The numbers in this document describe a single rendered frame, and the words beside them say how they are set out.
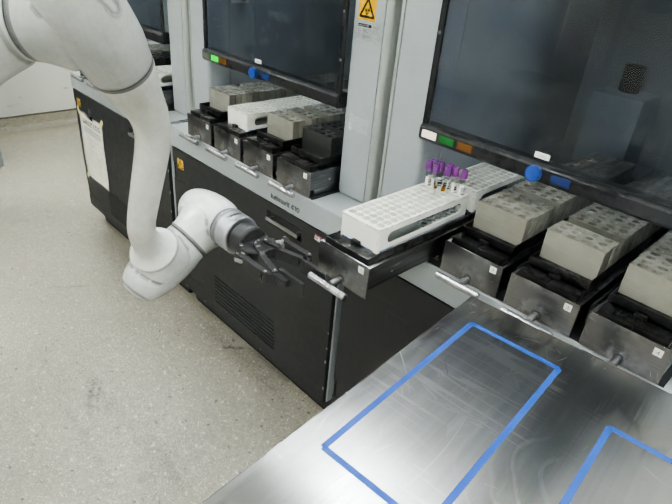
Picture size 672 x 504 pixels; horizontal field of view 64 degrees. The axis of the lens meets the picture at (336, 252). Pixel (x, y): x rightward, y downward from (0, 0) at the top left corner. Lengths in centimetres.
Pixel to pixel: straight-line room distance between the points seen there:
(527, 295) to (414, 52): 55
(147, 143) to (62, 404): 114
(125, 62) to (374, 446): 61
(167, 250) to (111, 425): 80
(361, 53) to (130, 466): 126
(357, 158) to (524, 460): 88
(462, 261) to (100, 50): 74
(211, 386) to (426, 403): 126
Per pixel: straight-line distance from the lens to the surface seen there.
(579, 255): 108
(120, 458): 175
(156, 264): 118
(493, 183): 130
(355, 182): 139
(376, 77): 130
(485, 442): 70
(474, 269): 111
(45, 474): 178
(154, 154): 101
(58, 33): 83
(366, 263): 100
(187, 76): 198
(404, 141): 126
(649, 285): 106
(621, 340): 103
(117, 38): 83
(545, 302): 106
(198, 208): 123
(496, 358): 82
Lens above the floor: 132
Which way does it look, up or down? 30 degrees down
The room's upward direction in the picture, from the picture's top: 5 degrees clockwise
